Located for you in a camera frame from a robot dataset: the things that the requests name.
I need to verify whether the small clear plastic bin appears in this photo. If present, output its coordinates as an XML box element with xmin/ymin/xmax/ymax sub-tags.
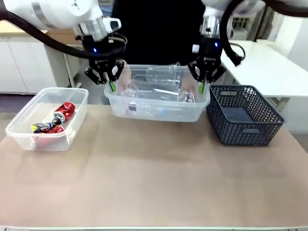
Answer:
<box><xmin>5</xmin><ymin>87</ymin><xmax>89</xmax><ymax>152</ymax></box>

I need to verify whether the person right hand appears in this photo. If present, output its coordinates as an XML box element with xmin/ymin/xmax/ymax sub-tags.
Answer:
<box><xmin>116</xmin><ymin>65</ymin><xmax>133</xmax><ymax>95</ymax></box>

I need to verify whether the person torso in black shirt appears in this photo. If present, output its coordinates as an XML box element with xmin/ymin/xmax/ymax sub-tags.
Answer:
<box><xmin>111</xmin><ymin>0</ymin><xmax>205</xmax><ymax>67</ymax></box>

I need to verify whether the red soda can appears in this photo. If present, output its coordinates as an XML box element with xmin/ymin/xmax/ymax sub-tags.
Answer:
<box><xmin>53</xmin><ymin>101</ymin><xmax>76</xmax><ymax>121</ymax></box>

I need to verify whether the person left hand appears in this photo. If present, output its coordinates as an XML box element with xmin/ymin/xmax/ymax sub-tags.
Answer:
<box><xmin>179</xmin><ymin>71</ymin><xmax>201</xmax><ymax>100</ymax></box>

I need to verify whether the white storage cabinet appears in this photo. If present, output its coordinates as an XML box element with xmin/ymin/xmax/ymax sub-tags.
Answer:
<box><xmin>0</xmin><ymin>20</ymin><xmax>80</xmax><ymax>95</ymax></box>

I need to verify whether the white side table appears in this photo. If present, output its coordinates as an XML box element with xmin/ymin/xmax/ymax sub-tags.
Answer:
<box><xmin>220</xmin><ymin>39</ymin><xmax>308</xmax><ymax>112</ymax></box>

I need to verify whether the white shelf rack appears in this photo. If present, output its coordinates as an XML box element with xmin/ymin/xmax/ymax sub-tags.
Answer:
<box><xmin>228</xmin><ymin>6</ymin><xmax>258</xmax><ymax>41</ymax></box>

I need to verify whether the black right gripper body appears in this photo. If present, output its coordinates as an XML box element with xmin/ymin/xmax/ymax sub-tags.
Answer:
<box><xmin>192</xmin><ymin>37</ymin><xmax>222</xmax><ymax>67</ymax></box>

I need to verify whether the black left arm hose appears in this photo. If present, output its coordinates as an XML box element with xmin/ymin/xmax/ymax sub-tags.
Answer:
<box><xmin>0</xmin><ymin>10</ymin><xmax>97</xmax><ymax>59</ymax></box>

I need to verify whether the crushed red can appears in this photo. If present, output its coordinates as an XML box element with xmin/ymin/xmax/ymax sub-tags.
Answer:
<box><xmin>35</xmin><ymin>124</ymin><xmax>65</xmax><ymax>145</ymax></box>

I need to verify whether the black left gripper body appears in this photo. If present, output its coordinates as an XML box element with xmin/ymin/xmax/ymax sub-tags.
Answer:
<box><xmin>81</xmin><ymin>36</ymin><xmax>124</xmax><ymax>67</ymax></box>

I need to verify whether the large clear plastic bin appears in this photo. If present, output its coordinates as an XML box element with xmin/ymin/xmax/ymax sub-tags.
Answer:
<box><xmin>103</xmin><ymin>64</ymin><xmax>211</xmax><ymax>123</ymax></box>

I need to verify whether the crushed clear plastic bottle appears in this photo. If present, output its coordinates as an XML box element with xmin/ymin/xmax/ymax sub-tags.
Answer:
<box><xmin>131</xmin><ymin>76</ymin><xmax>193</xmax><ymax>103</ymax></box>

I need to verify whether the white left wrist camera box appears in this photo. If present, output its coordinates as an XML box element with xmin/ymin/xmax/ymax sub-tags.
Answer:
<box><xmin>105</xmin><ymin>17</ymin><xmax>122</xmax><ymax>32</ymax></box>

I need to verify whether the dark blue lattice basket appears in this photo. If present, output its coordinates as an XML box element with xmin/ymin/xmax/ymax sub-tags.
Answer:
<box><xmin>205</xmin><ymin>85</ymin><xmax>287</xmax><ymax>147</ymax></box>

